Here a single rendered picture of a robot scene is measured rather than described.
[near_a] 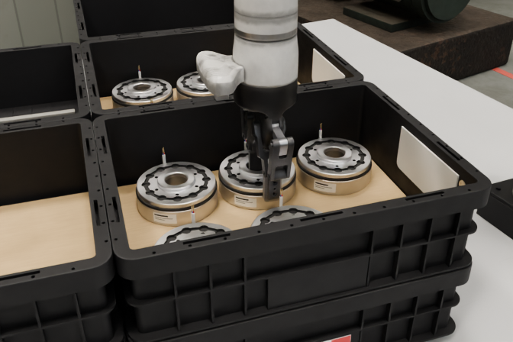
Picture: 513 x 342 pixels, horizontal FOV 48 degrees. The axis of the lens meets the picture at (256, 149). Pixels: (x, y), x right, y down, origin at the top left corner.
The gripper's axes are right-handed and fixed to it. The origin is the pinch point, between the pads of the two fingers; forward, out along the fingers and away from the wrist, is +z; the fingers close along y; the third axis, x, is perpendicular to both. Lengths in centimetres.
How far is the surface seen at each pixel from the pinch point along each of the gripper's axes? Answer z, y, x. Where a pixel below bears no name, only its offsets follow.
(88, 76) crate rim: -6.3, 24.9, 19.4
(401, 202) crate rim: -6.3, -17.9, -8.7
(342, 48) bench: 16, 81, -50
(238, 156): 0.7, 7.3, 1.3
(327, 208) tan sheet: 3.7, -3.9, -7.3
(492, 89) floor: 85, 172, -185
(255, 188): 0.5, -1.4, 1.7
